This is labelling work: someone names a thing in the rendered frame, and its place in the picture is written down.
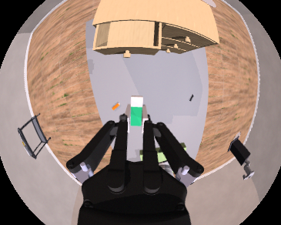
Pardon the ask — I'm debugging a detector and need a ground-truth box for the brown wooden drawer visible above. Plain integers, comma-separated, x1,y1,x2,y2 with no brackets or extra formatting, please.
162,24,215,47
161,45,185,53
93,21,162,58
161,37,198,51

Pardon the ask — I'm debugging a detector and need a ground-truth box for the small wooden chest of drawers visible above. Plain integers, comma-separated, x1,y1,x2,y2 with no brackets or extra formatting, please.
92,0,219,45

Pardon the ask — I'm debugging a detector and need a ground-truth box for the white and green eraser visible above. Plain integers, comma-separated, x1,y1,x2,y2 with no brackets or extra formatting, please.
131,96,143,126

